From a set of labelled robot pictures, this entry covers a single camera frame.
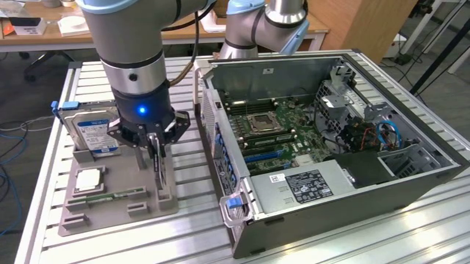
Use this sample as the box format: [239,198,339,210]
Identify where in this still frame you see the white desk frame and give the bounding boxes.
[381,0,470,75]

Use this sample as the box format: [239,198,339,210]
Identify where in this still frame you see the white paper leaflets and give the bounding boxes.
[200,10,227,34]

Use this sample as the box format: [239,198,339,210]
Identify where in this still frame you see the grey metal disk bay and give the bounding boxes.
[378,142,439,179]

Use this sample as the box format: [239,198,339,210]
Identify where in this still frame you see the grey power supply unit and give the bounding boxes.
[248,161,357,215]

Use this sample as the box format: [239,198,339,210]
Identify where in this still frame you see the installed black RAM stick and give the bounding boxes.
[242,133,297,146]

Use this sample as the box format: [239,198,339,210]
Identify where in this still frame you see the open dark grey PC case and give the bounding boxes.
[192,53,470,260]

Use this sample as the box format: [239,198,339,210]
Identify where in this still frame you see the blue case latch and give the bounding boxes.
[226,197,246,211]

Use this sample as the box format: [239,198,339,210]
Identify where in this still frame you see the brown cardboard box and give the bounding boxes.
[212,0,230,19]

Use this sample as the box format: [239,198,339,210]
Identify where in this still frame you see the red wire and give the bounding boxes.
[358,128,379,151]

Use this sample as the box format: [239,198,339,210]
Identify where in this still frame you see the black office chair base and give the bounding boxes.
[20,49,102,82]

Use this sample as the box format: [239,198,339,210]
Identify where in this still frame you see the black slanted stand pole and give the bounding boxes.
[409,16,470,96]

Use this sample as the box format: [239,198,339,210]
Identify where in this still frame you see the wooden desk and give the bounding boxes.
[0,0,331,60]

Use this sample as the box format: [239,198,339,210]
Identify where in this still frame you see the black RAM slot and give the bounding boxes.
[230,106,278,116]
[227,100,277,109]

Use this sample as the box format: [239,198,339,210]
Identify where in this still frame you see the graphics card with metal bracket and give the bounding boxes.
[148,133,172,193]

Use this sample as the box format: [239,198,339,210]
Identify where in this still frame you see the white floor cable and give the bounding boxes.
[0,115,55,133]

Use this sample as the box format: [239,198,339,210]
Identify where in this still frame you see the green motherboard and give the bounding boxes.
[219,90,334,177]

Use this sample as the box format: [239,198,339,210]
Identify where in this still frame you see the green RAM stick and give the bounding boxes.
[86,188,144,204]

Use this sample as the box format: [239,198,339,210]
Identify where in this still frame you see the white box with black top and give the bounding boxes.
[9,16,48,36]

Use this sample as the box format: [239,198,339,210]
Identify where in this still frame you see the silver metal drive cage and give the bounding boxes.
[314,79,370,133]

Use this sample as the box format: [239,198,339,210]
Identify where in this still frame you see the CPU socket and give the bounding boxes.
[246,111,282,135]

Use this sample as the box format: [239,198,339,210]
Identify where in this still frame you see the blue expansion slot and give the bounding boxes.
[244,150,289,163]

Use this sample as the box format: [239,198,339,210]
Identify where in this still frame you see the silver CPU chip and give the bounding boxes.
[75,169,106,191]

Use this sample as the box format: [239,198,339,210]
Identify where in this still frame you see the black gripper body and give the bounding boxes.
[112,79,178,138]

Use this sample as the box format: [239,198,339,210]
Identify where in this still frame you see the hard disk in blue caddy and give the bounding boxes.
[50,100,122,158]

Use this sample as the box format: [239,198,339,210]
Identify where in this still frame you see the blue wire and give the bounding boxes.
[377,119,405,151]

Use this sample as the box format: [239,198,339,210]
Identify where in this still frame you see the wooden cabinet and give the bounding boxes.
[319,0,419,65]

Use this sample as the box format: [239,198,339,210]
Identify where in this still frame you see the blue floor cable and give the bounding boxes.
[0,131,29,237]

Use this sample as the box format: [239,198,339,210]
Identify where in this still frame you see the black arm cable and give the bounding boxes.
[160,0,218,87]

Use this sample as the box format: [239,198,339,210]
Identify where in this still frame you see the grey plastic parts rack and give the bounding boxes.
[58,142,180,237]

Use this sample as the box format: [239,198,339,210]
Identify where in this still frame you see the black power adapter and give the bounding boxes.
[394,53,414,66]

